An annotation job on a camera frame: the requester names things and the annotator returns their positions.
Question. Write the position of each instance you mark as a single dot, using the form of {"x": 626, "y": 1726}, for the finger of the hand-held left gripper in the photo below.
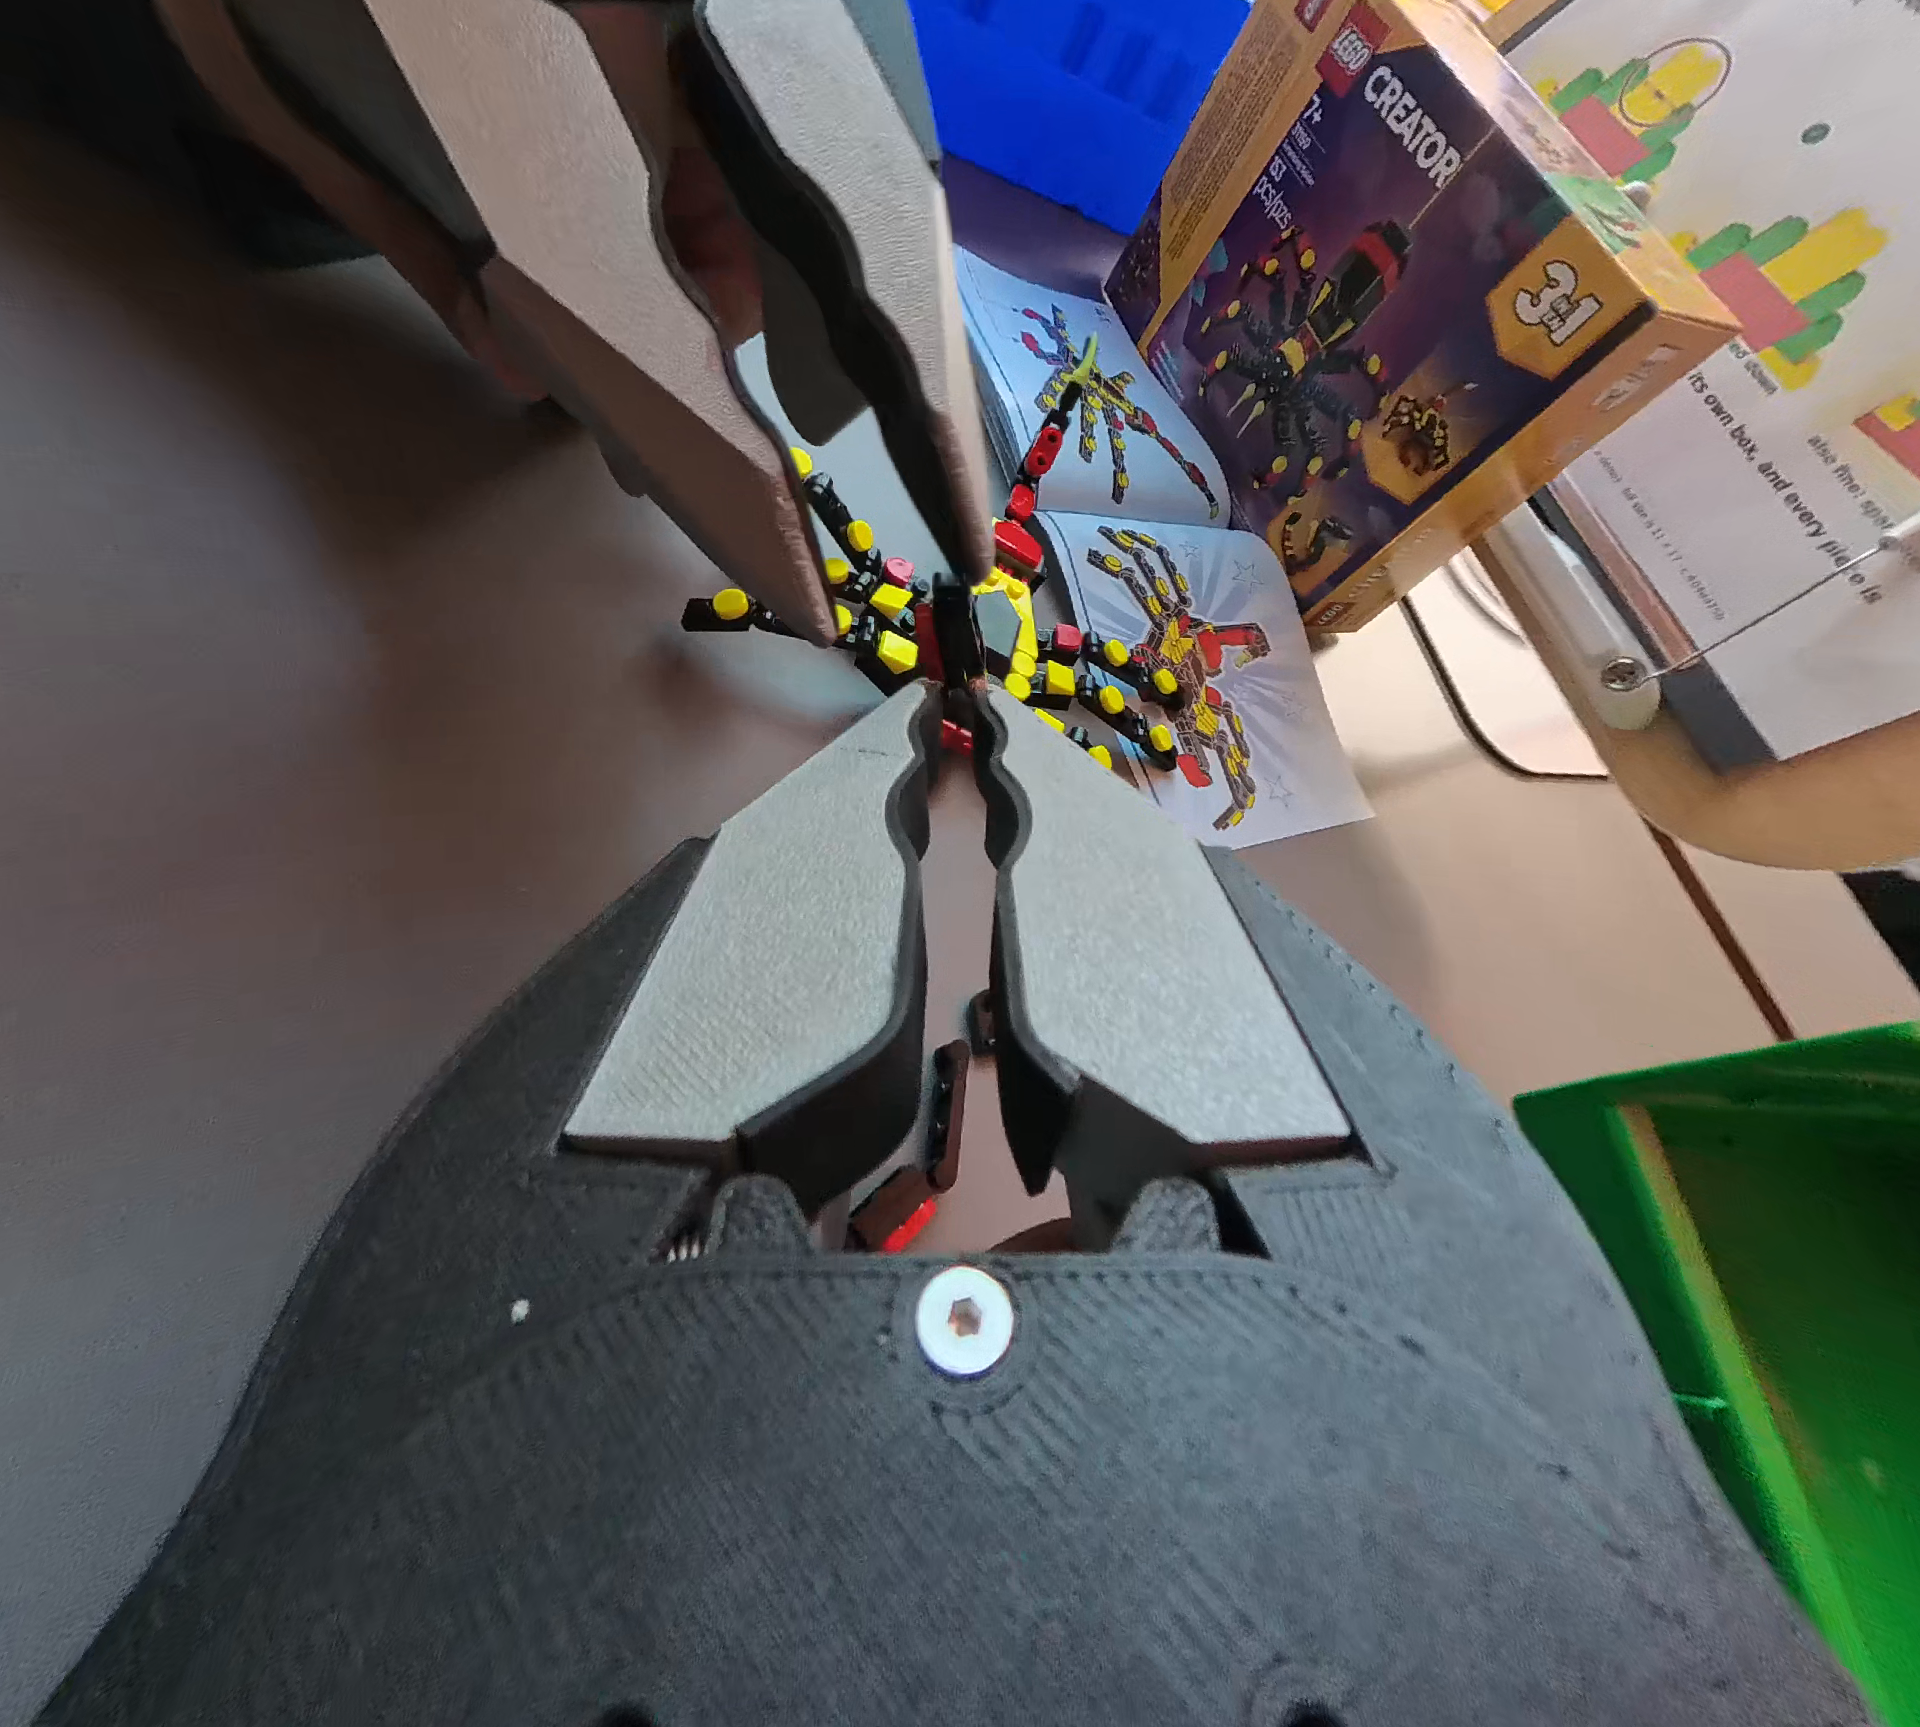
{"x": 840, "y": 152}
{"x": 570, "y": 196}

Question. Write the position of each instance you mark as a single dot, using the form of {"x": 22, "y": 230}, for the purple yellow lego set box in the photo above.
{"x": 1351, "y": 256}

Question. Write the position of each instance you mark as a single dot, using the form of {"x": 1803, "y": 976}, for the wooden board stand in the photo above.
{"x": 1771, "y": 828}

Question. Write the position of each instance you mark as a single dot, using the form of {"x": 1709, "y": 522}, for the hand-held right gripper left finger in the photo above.
{"x": 781, "y": 978}

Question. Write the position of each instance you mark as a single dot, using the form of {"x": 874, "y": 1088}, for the person's left hand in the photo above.
{"x": 435, "y": 310}

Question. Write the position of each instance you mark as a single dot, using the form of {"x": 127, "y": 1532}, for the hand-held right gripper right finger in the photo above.
{"x": 1155, "y": 992}

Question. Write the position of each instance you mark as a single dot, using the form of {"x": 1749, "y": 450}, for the black yellow lego spider model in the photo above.
{"x": 896, "y": 650}

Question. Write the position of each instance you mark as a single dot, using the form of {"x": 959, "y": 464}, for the white printed instruction sheet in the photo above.
{"x": 1771, "y": 332}

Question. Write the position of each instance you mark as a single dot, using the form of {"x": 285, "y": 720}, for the green plastic bin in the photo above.
{"x": 1800, "y": 1308}

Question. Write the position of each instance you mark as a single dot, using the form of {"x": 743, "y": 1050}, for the white board ledge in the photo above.
{"x": 1560, "y": 618}

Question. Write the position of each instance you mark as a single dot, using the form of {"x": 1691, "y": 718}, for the blue plastic bin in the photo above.
{"x": 1021, "y": 33}

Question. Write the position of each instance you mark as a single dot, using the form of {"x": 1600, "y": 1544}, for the lego instruction booklet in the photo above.
{"x": 1290, "y": 738}

